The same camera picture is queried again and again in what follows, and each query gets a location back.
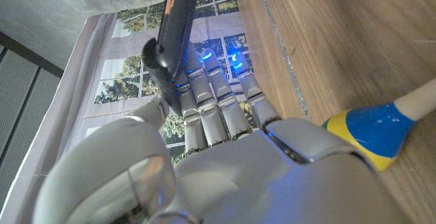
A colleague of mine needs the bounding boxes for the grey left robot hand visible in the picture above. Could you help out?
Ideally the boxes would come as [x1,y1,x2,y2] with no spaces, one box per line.
[32,43,413,224]

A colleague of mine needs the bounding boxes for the black tv remote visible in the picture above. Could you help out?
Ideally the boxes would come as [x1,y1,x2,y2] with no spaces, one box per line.
[155,0,202,78]

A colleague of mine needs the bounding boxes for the grey tape outline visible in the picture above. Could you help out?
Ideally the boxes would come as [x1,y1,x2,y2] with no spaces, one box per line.
[253,0,313,123]

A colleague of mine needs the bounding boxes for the colourful striped wooden maraca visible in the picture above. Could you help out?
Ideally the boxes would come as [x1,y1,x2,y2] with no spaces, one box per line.
[320,77,436,172]

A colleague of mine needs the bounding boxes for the printed window backdrop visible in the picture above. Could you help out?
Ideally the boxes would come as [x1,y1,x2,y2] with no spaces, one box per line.
[0,0,283,224]

